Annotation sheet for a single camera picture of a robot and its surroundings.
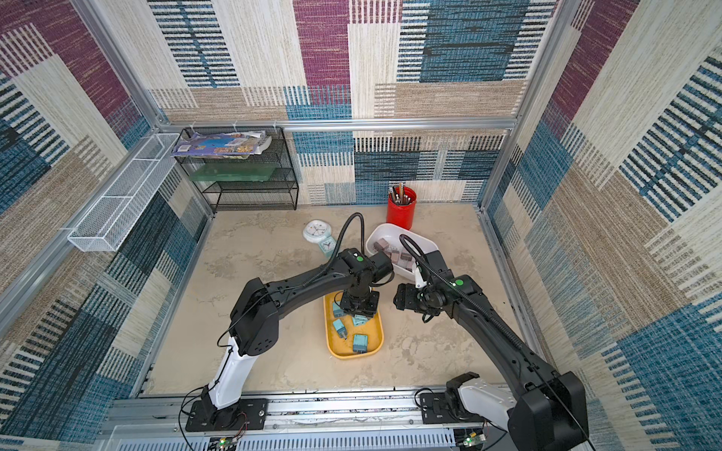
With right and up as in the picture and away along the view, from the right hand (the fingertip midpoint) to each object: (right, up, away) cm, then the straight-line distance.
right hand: (409, 307), depth 80 cm
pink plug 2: (+2, +12, +21) cm, 25 cm away
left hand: (-11, -4, +4) cm, 12 cm away
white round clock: (-31, +22, +29) cm, 48 cm away
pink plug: (-6, +17, +25) cm, 31 cm away
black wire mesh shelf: (-46, +38, +16) cm, 62 cm away
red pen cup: (+2, +28, +28) cm, 39 cm away
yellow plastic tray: (-17, -10, +6) cm, 21 cm away
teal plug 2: (-20, -8, +5) cm, 22 cm away
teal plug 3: (-14, -5, +3) cm, 15 cm away
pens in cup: (0, +33, +22) cm, 40 cm away
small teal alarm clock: (-26, +16, +25) cm, 40 cm away
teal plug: (-21, -3, +9) cm, 23 cm away
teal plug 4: (-14, -11, +3) cm, 18 cm away
